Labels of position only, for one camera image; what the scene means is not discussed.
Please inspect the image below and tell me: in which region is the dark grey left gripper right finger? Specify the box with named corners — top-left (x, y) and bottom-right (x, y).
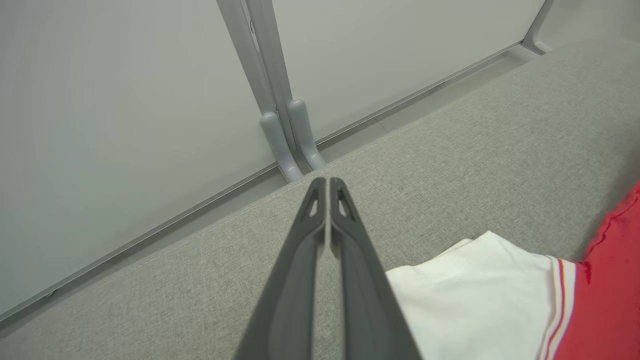
top-left (328, 177), bottom-right (424, 360)

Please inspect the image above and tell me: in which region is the red shirt with white collar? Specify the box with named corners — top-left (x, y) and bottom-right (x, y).
top-left (385, 181), bottom-right (640, 360)

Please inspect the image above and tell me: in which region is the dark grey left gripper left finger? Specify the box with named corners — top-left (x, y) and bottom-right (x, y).
top-left (234, 177), bottom-right (329, 360)

